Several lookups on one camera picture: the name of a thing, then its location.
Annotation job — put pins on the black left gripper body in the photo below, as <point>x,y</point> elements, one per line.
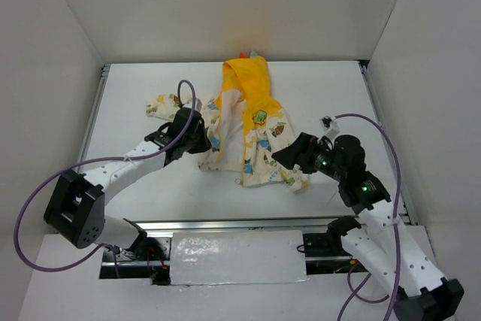
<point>196,137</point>

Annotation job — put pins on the aluminium front table rail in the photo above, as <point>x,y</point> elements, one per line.
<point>232,225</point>

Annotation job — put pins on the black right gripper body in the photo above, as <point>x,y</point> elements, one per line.
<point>301,152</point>

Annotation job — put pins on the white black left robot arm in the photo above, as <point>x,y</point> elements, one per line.
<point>76,207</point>

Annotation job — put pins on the aluminium right side rail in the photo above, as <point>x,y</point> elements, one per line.
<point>404,201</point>

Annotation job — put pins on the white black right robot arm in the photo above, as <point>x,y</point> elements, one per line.
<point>376,235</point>

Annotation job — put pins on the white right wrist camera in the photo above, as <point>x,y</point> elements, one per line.
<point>330,128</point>

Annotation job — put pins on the aluminium left side rail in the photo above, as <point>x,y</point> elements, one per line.
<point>93,113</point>

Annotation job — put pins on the cream yellow dinosaur kids jacket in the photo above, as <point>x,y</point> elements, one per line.
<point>246,126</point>

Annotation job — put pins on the white glossy cover plate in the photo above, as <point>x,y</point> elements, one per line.
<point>225,258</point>

